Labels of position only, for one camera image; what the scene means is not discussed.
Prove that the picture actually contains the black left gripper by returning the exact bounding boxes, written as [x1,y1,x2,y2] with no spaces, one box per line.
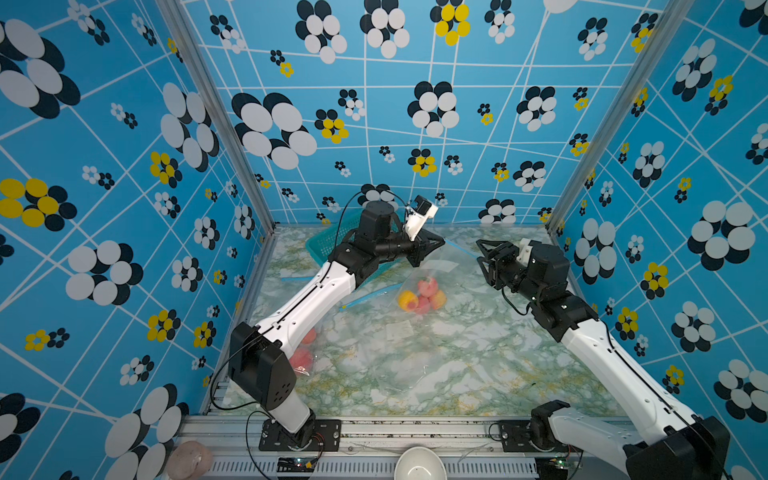
[375,229,446,268]

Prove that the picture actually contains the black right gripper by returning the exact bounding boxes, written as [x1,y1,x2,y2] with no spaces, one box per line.
[478,239,543,308]

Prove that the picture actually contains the teal plastic mesh basket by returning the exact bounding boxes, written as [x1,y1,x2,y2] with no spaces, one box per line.
[305,209,362,266]

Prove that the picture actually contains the pink fuzzy peach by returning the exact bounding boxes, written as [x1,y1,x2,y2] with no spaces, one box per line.
[417,277,439,298]

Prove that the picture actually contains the clear zip bag blue zipper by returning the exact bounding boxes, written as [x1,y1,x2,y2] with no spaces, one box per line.
[289,327,320,378]

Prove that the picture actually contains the yellow round peach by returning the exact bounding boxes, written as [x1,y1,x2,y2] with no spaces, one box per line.
[397,290,420,312]

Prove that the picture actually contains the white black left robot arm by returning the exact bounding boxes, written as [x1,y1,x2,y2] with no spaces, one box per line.
[226,229,445,444]

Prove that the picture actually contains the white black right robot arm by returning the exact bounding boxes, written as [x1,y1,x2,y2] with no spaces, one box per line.
[477,239,730,479]

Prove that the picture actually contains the white bowl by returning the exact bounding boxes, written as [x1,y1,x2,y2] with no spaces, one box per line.
[393,446,448,480]

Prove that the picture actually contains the pink lumpy object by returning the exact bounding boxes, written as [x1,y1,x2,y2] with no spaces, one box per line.
[166,441,214,480]

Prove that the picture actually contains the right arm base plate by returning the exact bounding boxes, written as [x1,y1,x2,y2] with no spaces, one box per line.
[488,419,580,455]

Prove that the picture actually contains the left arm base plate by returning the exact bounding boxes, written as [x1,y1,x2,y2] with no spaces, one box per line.
[258,418,342,452]

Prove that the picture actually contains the aluminium front rail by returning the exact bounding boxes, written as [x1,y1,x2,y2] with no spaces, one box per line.
[179,415,640,479]

